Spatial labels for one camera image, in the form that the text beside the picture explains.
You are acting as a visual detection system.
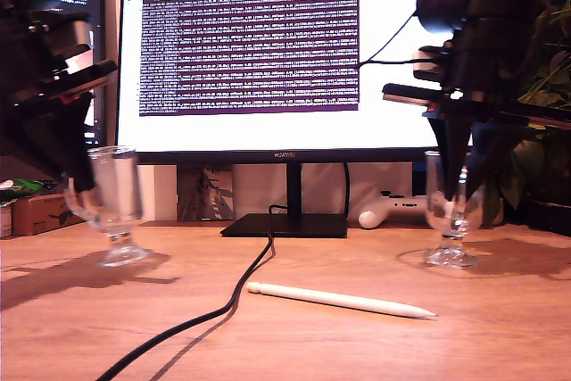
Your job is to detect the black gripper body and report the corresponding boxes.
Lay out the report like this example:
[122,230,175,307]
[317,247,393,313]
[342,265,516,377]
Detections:
[0,47,120,118]
[382,22,571,130]

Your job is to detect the small footed glass cup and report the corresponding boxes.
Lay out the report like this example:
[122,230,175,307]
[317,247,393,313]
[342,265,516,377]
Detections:
[63,145,151,269]
[422,151,485,270]

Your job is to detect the white pen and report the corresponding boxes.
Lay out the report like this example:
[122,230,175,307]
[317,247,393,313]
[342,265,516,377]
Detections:
[245,281,440,321]

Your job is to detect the green white crumpled packet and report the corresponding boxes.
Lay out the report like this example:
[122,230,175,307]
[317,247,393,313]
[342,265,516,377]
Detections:
[0,178,62,204]

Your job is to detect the pale plant pot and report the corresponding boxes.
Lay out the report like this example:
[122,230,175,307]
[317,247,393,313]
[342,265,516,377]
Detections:
[484,197,506,228]

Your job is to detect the green leafy houseplant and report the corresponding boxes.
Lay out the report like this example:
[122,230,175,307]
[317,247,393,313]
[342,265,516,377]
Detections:
[484,0,571,227]

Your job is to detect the brown cardboard box sunglasses print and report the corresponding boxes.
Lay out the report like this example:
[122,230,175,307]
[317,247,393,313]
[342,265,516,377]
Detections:
[12,193,84,237]

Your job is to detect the white game controller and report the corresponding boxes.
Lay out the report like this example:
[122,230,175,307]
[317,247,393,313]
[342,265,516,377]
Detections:
[357,191,432,231]

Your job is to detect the black monitor with code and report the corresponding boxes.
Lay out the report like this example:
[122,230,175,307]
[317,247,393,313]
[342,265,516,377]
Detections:
[52,0,109,150]

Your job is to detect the dark planter box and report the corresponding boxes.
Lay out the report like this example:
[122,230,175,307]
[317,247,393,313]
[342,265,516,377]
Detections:
[525,199,571,238]

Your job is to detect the grey plant picture card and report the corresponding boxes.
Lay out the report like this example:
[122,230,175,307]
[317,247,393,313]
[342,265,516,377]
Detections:
[177,164,235,222]

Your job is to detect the black Huawei computer monitor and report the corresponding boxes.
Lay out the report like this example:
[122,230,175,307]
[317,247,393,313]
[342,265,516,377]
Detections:
[114,0,475,239]

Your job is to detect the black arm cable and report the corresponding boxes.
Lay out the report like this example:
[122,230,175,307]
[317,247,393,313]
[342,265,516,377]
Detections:
[356,10,423,70]

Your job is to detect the black monitor cable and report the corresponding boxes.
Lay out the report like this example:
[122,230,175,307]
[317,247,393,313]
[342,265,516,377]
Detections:
[341,162,352,222]

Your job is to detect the thick black power cable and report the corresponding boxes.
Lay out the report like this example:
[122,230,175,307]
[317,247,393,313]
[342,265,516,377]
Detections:
[95,204,289,381]

